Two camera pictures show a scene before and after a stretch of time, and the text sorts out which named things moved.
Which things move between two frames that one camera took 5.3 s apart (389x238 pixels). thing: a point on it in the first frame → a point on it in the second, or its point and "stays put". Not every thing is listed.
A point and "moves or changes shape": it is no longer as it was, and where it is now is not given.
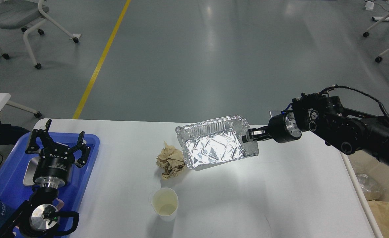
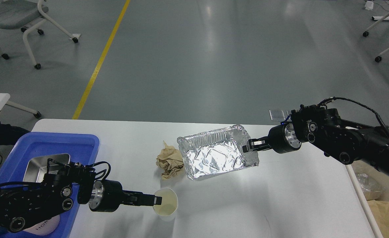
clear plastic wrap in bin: [368, 184] stays put
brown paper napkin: [171, 160] stays put
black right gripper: [282, 128] → [283, 138]
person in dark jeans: [8, 134] stays put
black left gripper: [55, 165] → [107, 196]
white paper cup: [165, 202] stays put
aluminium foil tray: [215, 141] moves or changes shape
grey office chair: [18, 14] stays put
